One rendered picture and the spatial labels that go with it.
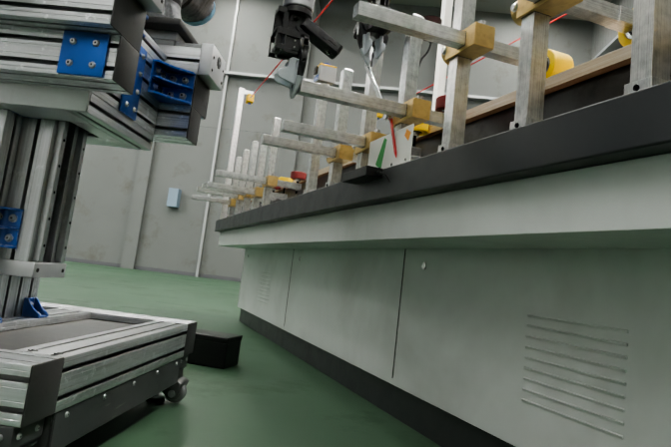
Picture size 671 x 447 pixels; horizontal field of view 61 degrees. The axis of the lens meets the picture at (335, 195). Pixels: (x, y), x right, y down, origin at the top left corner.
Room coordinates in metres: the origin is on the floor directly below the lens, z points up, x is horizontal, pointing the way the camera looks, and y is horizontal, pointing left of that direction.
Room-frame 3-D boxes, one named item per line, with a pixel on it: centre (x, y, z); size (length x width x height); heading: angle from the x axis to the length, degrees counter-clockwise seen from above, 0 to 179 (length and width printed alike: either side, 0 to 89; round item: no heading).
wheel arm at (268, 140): (1.86, 0.05, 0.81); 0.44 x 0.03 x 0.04; 110
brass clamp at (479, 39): (1.19, -0.25, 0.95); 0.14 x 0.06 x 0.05; 20
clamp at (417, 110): (1.43, -0.17, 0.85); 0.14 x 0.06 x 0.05; 20
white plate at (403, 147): (1.47, -0.12, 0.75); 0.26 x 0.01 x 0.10; 20
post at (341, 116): (1.92, 0.01, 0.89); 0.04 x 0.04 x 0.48; 20
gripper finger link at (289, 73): (1.28, 0.14, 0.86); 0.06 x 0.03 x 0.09; 110
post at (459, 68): (1.21, -0.24, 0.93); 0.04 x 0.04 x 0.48; 20
